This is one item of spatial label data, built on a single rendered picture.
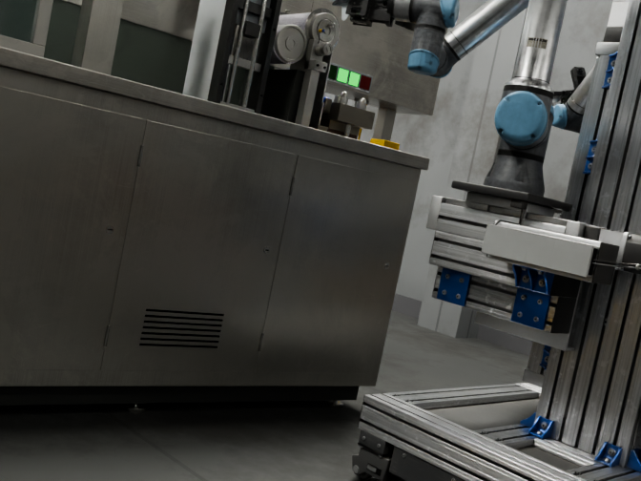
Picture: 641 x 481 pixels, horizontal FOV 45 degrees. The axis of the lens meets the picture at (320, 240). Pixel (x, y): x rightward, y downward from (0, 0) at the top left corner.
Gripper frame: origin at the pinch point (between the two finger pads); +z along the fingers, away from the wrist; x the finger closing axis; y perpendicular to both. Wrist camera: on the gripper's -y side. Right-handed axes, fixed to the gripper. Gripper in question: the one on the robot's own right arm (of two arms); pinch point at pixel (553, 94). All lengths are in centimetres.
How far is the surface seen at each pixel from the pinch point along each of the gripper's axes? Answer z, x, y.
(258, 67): -16, -116, 3
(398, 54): 56, -39, -16
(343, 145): -25, -90, 24
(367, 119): 9, -69, 14
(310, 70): -1, -95, 0
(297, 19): 11, -97, -17
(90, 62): -13, -165, 6
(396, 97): 57, -38, 2
